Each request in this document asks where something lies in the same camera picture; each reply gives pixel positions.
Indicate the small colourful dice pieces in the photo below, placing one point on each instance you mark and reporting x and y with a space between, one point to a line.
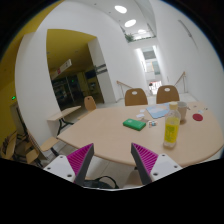
153 123

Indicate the red round coaster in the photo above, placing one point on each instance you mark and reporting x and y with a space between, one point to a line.
197 117

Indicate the green card box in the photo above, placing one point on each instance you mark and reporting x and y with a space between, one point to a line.
134 124

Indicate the small wooden side desk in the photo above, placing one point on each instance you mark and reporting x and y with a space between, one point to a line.
60 117

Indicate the wooden chair at left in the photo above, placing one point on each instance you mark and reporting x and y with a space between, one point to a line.
35 149

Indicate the light blue paper booklet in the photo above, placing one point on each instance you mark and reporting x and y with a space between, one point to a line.
158 110

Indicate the wooden chair by desk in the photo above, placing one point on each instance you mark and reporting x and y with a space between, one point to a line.
89 103

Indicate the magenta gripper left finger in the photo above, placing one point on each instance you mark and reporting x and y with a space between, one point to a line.
74 166

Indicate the hanging red white sign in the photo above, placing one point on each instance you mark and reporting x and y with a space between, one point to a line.
61 69

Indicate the yellow drink plastic bottle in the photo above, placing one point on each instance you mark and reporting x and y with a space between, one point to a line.
172 122

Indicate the large oval wooden table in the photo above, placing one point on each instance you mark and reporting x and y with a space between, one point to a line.
196 142

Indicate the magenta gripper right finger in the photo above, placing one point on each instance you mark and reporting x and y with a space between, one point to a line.
152 166

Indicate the small white eraser block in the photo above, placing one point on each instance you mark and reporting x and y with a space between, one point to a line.
140 115

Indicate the right wooden chair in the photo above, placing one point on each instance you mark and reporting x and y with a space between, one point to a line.
167 93

